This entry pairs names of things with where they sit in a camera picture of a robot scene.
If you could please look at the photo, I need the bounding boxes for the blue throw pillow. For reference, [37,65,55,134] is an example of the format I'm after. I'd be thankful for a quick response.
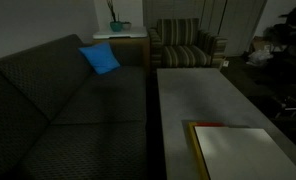
[78,41,121,76]

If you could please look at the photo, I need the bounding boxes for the wooden side table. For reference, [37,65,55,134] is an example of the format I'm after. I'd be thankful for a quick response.
[91,35,151,73]

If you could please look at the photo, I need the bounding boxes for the dark brown patterned sofa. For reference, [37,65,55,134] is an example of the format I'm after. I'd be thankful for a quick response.
[0,33,148,180]

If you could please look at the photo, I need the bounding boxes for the thin dark plant stems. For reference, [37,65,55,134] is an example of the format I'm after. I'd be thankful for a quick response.
[106,0,120,23]

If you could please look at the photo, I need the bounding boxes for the dark pile of belongings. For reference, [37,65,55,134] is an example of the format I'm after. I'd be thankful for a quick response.
[267,2,296,51]

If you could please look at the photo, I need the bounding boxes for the white tray board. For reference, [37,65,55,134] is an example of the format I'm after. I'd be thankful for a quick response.
[92,26,149,40]

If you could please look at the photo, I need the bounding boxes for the brown cardboard box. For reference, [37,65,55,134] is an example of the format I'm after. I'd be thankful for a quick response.
[252,35,273,54]

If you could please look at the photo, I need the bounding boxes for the small black floor device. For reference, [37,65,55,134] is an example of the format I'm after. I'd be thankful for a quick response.
[272,95,296,118]

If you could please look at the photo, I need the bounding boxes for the striped armchair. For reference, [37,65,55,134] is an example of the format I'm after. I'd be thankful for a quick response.
[147,17,228,72]

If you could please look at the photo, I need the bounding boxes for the teal plant pot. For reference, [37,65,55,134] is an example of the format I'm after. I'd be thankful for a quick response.
[109,20,124,33]

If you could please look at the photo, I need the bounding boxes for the white crumpled bag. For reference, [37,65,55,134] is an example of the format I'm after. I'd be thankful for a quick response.
[245,48,275,67]

